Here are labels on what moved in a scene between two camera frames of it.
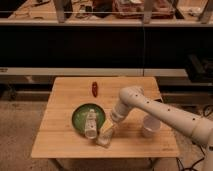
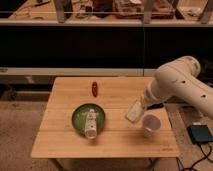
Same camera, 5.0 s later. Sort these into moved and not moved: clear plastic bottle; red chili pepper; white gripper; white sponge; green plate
Moved: white sponge; white gripper
Not moved: red chili pepper; clear plastic bottle; green plate
